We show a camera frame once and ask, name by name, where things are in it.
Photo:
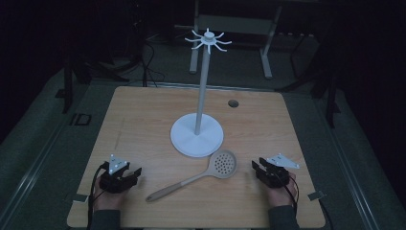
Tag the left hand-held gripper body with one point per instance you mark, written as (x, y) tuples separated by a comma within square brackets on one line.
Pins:
[(115, 179)]

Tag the beige slotted spoon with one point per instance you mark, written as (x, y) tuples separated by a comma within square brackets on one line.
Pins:
[(224, 164)]

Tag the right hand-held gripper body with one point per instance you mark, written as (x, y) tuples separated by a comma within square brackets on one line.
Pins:
[(276, 174)]

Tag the black tripod stand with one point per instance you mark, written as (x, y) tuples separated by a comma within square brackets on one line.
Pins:
[(68, 86), (330, 99)]

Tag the person's left hand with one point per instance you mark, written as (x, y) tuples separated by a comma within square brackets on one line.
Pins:
[(107, 199)]

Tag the person's right hand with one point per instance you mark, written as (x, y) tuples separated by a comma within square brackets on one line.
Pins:
[(280, 195)]

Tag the grey metal table frame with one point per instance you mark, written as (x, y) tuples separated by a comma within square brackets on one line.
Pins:
[(236, 25)]

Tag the grey tape piece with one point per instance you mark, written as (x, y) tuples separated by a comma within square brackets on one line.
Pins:
[(80, 198), (316, 195)]

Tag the white hook stand rack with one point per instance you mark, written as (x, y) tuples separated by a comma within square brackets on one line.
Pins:
[(197, 137)]

